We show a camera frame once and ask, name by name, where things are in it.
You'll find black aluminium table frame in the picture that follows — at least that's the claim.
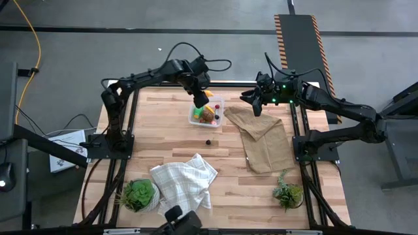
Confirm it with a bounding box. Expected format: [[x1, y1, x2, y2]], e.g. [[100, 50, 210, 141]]
[[74, 80, 353, 228]]

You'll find black diagonal support beam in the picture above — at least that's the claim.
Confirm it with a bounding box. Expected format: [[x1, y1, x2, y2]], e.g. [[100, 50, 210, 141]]
[[12, 125, 89, 169]]

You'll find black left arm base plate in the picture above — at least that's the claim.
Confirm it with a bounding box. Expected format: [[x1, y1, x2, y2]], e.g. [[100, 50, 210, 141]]
[[86, 134, 135, 161]]

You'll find black computer mouse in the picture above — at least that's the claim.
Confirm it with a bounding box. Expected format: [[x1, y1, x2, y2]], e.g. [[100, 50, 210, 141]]
[[0, 162, 16, 193]]

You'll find black cable clip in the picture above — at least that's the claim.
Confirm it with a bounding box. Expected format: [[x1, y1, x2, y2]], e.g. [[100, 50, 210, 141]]
[[18, 67, 40, 78]]

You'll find black floor cable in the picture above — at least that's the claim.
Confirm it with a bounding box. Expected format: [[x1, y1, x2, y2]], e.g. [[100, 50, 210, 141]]
[[14, 104, 96, 138]]

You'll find black device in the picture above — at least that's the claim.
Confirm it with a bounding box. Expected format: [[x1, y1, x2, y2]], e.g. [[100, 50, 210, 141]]
[[153, 204, 203, 235]]

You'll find green succulent in white pot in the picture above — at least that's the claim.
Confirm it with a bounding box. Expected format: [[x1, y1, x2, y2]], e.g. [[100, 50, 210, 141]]
[[119, 178, 161, 214]]

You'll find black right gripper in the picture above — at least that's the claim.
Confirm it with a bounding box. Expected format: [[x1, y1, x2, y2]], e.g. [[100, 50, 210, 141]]
[[240, 71, 279, 118]]

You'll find yellow cable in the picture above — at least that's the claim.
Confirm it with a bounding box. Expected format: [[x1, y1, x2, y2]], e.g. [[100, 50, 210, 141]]
[[12, 0, 42, 125]]

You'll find grey panel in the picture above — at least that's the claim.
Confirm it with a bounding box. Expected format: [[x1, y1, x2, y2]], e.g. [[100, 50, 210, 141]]
[[0, 61, 19, 144]]

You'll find grey desk pad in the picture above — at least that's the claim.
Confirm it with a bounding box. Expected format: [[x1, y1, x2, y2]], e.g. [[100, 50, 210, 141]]
[[0, 138, 30, 223]]

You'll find dark grey metal cart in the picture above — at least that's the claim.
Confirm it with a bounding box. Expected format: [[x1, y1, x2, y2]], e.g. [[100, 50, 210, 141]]
[[380, 81, 418, 202]]

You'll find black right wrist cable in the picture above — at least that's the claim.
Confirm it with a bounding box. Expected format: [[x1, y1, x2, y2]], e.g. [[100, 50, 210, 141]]
[[264, 52, 332, 95]]

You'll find black mat with striped edges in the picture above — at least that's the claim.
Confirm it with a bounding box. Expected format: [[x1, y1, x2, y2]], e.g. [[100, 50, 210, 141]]
[[274, 14, 343, 125]]

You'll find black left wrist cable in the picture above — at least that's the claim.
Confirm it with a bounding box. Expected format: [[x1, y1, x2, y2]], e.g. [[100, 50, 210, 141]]
[[161, 41, 233, 72]]

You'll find silver bracket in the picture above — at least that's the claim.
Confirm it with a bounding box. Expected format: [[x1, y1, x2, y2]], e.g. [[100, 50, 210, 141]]
[[103, 228, 141, 235], [285, 229, 324, 235]]

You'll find white printed booklet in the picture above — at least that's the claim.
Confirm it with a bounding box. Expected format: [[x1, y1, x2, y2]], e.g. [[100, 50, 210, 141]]
[[48, 129, 89, 174]]

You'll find brown burlap cloth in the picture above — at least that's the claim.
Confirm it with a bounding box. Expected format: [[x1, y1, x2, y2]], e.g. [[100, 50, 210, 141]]
[[224, 104, 297, 174]]

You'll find small grey-green potted plant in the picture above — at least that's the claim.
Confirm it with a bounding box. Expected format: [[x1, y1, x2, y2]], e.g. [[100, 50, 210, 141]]
[[272, 168, 304, 213]]

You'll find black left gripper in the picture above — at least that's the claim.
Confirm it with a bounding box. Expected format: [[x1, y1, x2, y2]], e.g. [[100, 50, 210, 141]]
[[181, 55, 212, 109]]

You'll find black crossbar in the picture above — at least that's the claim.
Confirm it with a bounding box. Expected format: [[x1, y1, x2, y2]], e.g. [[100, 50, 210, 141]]
[[0, 227, 418, 235]]

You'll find clear plastic tupperware container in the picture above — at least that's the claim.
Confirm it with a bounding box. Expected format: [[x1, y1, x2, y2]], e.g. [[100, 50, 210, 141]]
[[188, 95, 225, 128]]

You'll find white checked dish towel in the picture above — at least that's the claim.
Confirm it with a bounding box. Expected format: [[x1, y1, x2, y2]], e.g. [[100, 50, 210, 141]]
[[149, 152, 219, 221]]

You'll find dark brown hose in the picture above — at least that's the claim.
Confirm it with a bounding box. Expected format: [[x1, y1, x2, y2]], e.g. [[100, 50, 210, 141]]
[[81, 158, 103, 219]]

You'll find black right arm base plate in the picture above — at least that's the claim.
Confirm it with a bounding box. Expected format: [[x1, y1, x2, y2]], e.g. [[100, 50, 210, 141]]
[[293, 135, 340, 163]]

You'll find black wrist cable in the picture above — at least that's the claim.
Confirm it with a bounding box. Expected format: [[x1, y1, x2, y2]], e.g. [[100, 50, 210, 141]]
[[264, 52, 332, 95], [161, 41, 233, 72]]

